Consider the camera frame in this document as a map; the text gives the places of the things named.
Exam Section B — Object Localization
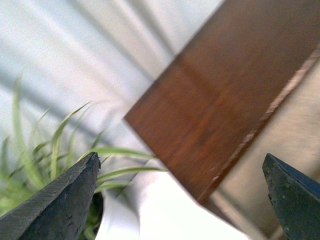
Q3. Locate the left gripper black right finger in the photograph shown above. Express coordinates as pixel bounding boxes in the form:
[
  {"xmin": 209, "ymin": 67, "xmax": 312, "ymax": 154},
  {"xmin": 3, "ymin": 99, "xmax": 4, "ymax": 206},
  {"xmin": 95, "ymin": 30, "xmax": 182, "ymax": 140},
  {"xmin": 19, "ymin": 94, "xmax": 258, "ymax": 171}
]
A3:
[{"xmin": 262, "ymin": 153, "xmax": 320, "ymax": 240}]

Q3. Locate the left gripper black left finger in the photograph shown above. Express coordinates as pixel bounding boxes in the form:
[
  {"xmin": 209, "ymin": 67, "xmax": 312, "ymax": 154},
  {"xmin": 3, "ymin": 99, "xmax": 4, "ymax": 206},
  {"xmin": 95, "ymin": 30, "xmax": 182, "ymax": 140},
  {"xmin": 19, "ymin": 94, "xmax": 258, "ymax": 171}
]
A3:
[{"xmin": 0, "ymin": 152, "xmax": 101, "ymax": 240}]

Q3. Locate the brown wooden drawer cabinet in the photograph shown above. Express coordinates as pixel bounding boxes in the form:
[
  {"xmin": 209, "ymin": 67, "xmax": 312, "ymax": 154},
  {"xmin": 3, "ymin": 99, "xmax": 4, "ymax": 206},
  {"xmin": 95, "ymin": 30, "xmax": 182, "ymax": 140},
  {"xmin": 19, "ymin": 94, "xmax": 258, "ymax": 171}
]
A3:
[{"xmin": 125, "ymin": 0, "xmax": 320, "ymax": 240}]

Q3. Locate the green spider plant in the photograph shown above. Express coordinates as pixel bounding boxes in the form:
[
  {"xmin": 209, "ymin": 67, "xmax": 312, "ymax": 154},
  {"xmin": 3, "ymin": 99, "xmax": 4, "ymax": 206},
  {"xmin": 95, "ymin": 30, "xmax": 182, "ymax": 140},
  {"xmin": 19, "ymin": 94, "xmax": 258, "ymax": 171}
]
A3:
[{"xmin": 0, "ymin": 78, "xmax": 159, "ymax": 240}]

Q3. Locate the white plant pot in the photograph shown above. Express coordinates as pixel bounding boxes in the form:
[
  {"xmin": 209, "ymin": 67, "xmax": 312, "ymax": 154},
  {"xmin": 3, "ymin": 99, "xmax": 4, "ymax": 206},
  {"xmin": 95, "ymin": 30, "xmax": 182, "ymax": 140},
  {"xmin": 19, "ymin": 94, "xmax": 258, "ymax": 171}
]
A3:
[{"xmin": 96, "ymin": 171, "xmax": 249, "ymax": 240}]

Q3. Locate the white backdrop curtain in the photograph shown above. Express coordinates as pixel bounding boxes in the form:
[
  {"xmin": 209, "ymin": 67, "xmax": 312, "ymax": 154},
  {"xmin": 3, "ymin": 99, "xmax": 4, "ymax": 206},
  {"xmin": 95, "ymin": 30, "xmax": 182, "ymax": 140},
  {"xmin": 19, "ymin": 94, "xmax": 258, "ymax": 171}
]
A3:
[{"xmin": 0, "ymin": 0, "xmax": 222, "ymax": 151}]

